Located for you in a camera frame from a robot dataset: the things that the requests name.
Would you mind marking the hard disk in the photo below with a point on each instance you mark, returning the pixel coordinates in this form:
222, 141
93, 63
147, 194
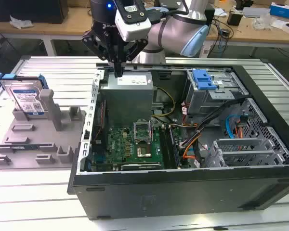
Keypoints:
26, 96

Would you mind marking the grey parts rack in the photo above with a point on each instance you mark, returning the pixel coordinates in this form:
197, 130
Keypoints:
38, 139

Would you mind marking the wooden desk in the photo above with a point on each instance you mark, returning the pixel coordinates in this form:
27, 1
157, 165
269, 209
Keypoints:
74, 24

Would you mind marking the dark installed RAM stick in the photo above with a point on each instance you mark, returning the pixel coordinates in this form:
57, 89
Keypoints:
174, 146

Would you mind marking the CPU socket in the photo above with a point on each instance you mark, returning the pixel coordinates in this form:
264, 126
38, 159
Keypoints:
143, 151

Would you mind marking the black RAM slot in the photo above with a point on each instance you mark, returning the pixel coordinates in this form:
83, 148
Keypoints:
164, 146

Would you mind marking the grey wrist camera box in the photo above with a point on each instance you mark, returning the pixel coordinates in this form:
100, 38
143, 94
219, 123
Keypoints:
135, 29

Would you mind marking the blue plastic latch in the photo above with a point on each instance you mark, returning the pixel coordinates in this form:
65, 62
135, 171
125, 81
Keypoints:
202, 80

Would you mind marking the flat grey device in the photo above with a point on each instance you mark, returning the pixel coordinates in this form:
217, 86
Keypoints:
255, 12

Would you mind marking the grey metal disk bay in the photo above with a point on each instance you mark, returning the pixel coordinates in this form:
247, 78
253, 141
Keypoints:
243, 154

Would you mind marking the black open PC case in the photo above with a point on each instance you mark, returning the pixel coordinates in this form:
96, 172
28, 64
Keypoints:
183, 192

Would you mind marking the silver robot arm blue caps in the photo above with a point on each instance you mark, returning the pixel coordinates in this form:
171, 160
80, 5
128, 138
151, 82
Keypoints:
173, 31

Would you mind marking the clear plastic wrap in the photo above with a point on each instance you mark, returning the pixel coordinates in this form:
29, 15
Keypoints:
261, 22

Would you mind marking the grey optical drive cage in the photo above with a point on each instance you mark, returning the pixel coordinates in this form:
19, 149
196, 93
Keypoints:
200, 101

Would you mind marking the black graphics card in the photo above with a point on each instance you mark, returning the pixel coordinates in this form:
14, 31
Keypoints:
139, 166

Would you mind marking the green motherboard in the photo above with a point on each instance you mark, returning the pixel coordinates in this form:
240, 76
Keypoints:
118, 144

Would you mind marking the large black box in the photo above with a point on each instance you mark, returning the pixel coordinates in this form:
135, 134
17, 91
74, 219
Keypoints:
26, 10

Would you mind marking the crumpled clear plastic bag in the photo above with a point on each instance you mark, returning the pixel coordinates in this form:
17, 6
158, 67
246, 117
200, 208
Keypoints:
20, 22

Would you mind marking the grey power supply unit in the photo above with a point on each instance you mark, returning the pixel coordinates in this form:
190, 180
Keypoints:
127, 101

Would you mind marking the blue cardboard box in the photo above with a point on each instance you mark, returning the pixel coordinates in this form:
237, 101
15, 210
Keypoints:
283, 10

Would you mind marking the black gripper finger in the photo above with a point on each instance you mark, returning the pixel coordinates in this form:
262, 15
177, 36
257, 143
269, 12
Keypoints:
136, 49
96, 45

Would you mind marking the RAM stick with blue label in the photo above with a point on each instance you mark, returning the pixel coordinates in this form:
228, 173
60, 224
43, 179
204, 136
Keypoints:
26, 146

